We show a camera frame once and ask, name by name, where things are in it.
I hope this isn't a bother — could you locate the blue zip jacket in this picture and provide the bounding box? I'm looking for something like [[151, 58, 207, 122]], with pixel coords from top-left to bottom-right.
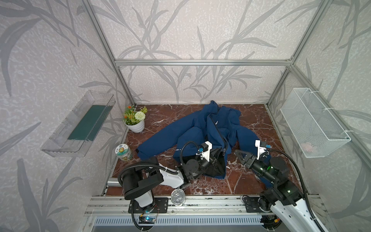
[[136, 101, 259, 179]]

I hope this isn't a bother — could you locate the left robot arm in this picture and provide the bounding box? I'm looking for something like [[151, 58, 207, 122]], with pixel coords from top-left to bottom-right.
[[117, 155, 214, 209]]

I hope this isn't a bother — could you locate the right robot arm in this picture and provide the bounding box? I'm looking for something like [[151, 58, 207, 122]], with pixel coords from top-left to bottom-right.
[[235, 150, 328, 232]]

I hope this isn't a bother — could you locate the clear glass jar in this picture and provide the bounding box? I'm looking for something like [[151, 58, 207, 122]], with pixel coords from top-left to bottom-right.
[[171, 188, 186, 207]]

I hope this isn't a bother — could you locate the pink object in basket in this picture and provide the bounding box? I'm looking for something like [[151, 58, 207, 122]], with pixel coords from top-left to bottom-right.
[[300, 142, 317, 154]]

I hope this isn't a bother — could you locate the green label round tin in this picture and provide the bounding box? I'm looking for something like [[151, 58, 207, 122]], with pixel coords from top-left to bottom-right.
[[115, 144, 133, 161]]

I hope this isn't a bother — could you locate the potted flower plant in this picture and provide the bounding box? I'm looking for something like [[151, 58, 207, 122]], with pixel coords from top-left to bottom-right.
[[123, 105, 148, 133]]

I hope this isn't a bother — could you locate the silver metal cylinder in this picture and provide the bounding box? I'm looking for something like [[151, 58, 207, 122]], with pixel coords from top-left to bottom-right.
[[107, 177, 122, 188]]

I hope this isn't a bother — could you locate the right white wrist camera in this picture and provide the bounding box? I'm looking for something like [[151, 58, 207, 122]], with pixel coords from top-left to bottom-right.
[[255, 140, 271, 160]]

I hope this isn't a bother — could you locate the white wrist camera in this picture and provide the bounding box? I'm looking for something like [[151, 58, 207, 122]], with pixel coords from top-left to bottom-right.
[[255, 140, 271, 160], [196, 141, 213, 162]]

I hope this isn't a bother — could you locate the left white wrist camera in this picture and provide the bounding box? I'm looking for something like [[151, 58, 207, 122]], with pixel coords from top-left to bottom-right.
[[196, 141, 213, 162]]

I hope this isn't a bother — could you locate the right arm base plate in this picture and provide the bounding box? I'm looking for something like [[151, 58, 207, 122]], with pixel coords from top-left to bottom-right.
[[242, 195, 271, 213]]

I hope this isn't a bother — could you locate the white wire mesh basket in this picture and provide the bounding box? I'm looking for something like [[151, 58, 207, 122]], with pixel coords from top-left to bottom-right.
[[280, 88, 351, 158]]

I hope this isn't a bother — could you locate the clear plastic wall shelf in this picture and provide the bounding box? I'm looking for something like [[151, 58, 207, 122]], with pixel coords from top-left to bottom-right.
[[41, 90, 116, 158]]

